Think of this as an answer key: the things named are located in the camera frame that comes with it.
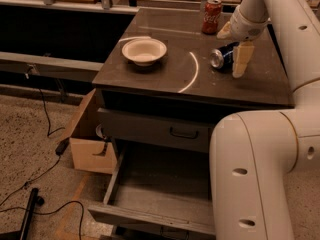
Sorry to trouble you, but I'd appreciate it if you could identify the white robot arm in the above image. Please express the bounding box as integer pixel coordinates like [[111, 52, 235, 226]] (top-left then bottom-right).
[[209, 0, 320, 240]]

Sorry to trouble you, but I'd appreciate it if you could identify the cardboard box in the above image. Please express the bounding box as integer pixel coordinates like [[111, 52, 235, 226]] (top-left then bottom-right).
[[60, 90, 117, 174]]

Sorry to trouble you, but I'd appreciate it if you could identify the white paper bowl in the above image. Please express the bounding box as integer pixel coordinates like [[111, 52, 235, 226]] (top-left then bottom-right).
[[122, 38, 167, 66]]

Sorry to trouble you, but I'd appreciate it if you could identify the grey top drawer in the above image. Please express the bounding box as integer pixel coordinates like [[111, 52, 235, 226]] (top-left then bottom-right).
[[98, 108, 212, 153]]

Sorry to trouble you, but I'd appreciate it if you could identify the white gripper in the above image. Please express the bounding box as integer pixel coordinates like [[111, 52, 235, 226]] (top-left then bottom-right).
[[217, 5, 268, 78]]

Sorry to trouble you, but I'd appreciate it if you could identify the black floor cable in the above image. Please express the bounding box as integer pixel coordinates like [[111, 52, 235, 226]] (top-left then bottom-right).
[[0, 87, 85, 240]]

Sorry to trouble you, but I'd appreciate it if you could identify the open grey middle drawer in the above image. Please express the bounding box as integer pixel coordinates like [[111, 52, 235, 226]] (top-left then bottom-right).
[[89, 143, 215, 240]]

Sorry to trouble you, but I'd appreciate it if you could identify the grey metal rail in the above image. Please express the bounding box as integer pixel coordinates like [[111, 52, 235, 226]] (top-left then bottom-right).
[[0, 52, 103, 82]]

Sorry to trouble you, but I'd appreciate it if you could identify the black power adapter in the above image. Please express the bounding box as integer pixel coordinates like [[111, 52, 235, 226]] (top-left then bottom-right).
[[55, 138, 69, 156]]

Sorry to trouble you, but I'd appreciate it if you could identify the red coca-cola can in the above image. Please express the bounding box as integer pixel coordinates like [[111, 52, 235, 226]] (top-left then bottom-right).
[[202, 0, 222, 34]]

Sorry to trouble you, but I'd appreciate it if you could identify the blue pepsi can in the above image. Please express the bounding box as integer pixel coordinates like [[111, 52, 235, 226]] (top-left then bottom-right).
[[210, 42, 239, 69]]

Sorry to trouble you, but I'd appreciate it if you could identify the black stand base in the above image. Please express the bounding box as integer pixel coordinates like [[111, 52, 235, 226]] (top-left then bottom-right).
[[0, 188, 44, 240]]

